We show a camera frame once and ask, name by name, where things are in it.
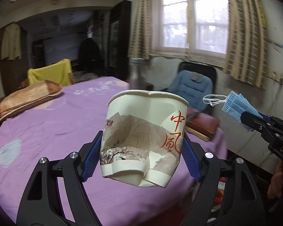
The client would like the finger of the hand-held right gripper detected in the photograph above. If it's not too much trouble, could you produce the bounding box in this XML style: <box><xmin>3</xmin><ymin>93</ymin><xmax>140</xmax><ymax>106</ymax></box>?
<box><xmin>261</xmin><ymin>114</ymin><xmax>283</xmax><ymax>135</ymax></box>
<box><xmin>241</xmin><ymin>111</ymin><xmax>281</xmax><ymax>144</ymax></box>

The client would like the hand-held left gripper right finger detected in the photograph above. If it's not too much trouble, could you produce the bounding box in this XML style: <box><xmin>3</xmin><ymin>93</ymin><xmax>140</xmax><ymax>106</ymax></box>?
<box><xmin>181</xmin><ymin>133</ymin><xmax>267</xmax><ymax>226</ymax></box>

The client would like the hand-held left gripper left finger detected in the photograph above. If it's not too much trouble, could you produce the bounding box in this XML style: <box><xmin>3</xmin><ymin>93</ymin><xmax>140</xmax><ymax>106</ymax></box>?
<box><xmin>16</xmin><ymin>130</ymin><xmax>104</xmax><ymax>226</ymax></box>

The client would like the blue face mask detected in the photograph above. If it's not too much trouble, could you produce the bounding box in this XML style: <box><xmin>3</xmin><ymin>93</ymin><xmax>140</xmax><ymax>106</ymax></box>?
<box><xmin>202</xmin><ymin>91</ymin><xmax>262</xmax><ymax>132</ymax></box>

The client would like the printed paper cup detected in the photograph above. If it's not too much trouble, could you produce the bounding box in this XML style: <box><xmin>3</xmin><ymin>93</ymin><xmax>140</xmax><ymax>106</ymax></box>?
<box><xmin>99</xmin><ymin>89</ymin><xmax>189</xmax><ymax>189</ymax></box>

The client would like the person's right hand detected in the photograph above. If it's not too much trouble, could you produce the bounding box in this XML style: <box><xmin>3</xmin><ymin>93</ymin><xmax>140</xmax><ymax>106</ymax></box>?
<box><xmin>268</xmin><ymin>162</ymin><xmax>283</xmax><ymax>200</ymax></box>

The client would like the brown box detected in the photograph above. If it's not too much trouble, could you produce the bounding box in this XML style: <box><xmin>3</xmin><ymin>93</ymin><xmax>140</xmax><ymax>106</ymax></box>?
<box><xmin>185</xmin><ymin>112</ymin><xmax>221</xmax><ymax>142</ymax></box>

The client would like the purple printed bedsheet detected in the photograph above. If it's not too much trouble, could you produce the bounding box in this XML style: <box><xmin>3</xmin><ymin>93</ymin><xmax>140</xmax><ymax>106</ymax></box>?
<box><xmin>0</xmin><ymin>76</ymin><xmax>227</xmax><ymax>226</ymax></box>

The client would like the blue chair cushion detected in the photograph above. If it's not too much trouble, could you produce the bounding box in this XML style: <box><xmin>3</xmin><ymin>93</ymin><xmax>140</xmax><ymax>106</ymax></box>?
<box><xmin>167</xmin><ymin>70</ymin><xmax>214</xmax><ymax>113</ymax></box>

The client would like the black office chair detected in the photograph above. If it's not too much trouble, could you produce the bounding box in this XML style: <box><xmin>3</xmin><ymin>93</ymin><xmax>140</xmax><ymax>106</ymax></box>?
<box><xmin>165</xmin><ymin>61</ymin><xmax>217</xmax><ymax>118</ymax></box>

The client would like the checkered beige curtain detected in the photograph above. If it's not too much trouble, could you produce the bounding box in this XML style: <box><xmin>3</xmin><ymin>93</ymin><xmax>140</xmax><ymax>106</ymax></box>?
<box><xmin>223</xmin><ymin>0</ymin><xmax>269</xmax><ymax>90</ymax></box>
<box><xmin>128</xmin><ymin>0</ymin><xmax>156</xmax><ymax>60</ymax></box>

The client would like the brown patterned pillow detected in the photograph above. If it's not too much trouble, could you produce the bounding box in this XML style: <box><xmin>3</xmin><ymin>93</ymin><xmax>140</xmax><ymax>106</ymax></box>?
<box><xmin>0</xmin><ymin>80</ymin><xmax>64</xmax><ymax>124</ymax></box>

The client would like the patterned steel thermos bottle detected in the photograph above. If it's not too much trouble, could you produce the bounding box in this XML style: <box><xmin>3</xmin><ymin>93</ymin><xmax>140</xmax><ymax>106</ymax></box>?
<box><xmin>128</xmin><ymin>58</ymin><xmax>143</xmax><ymax>90</ymax></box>

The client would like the yellow towel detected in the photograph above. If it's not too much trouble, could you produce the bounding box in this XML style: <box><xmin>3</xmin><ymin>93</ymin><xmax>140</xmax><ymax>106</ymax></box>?
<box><xmin>28</xmin><ymin>59</ymin><xmax>73</xmax><ymax>87</ymax></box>

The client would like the black hanging jacket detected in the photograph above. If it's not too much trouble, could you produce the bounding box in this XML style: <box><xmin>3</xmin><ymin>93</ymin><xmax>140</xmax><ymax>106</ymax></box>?
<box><xmin>78</xmin><ymin>38</ymin><xmax>101</xmax><ymax>77</ymax></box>

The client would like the window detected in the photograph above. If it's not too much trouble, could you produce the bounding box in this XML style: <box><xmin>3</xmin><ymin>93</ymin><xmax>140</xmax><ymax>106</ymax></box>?
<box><xmin>153</xmin><ymin>0</ymin><xmax>230</xmax><ymax>60</ymax></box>

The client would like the pale hanging screen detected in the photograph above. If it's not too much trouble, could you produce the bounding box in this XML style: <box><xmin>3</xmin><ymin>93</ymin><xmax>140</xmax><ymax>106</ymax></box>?
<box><xmin>44</xmin><ymin>34</ymin><xmax>79</xmax><ymax>63</ymax></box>

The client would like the dark wooden cabinet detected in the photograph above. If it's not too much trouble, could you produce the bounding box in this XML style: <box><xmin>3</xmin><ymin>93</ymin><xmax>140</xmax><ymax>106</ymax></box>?
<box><xmin>108</xmin><ymin>0</ymin><xmax>132</xmax><ymax>80</ymax></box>

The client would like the brown wooden wardrobe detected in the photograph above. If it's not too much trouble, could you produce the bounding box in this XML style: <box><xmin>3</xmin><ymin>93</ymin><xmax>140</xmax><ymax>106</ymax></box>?
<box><xmin>0</xmin><ymin>21</ymin><xmax>29</xmax><ymax>99</ymax></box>

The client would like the beige hanging shirt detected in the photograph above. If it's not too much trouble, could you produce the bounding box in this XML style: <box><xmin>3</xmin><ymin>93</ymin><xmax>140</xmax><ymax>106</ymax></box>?
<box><xmin>0</xmin><ymin>23</ymin><xmax>22</xmax><ymax>60</ymax></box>

